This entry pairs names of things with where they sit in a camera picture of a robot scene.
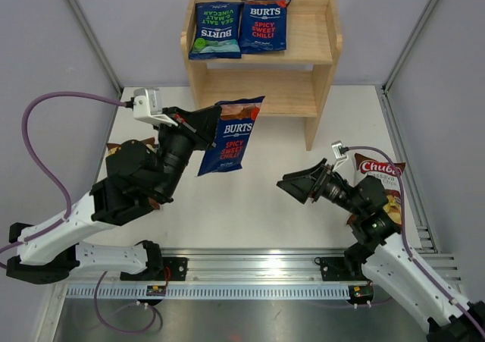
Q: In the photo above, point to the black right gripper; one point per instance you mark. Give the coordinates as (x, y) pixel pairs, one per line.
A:
(300, 186)

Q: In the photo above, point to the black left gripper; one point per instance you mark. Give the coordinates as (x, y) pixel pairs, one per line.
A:
(204, 124)

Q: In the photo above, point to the blue Burts sea salt bag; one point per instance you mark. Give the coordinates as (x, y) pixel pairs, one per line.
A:
(217, 31)

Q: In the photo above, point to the blue Burts spicy chilli bag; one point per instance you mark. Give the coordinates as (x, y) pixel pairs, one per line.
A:
(263, 26)

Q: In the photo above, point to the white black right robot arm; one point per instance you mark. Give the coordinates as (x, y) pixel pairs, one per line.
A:
(381, 255)

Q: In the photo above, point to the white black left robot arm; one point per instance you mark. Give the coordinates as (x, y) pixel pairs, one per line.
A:
(56, 249)

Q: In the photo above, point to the brown Chuba cassava chips bag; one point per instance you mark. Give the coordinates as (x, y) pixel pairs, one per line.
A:
(134, 168)

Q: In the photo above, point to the wooden two-tier shelf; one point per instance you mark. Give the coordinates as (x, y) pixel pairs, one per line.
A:
(295, 82)

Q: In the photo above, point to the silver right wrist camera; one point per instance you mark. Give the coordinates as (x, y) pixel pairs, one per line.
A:
(340, 154)

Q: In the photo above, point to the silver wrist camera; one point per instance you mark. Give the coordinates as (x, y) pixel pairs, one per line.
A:
(149, 105)
(340, 154)

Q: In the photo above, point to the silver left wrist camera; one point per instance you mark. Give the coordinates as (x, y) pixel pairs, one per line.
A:
(149, 105)

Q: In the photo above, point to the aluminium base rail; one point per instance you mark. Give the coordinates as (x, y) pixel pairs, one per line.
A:
(228, 274)

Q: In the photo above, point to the grey aluminium frame post left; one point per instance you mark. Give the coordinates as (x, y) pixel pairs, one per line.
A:
(96, 48)

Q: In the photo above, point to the grey aluminium frame post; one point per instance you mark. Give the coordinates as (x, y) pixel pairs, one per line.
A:
(96, 48)
(410, 43)

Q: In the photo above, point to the grey aluminium frame post right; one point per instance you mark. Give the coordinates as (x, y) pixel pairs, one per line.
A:
(410, 43)

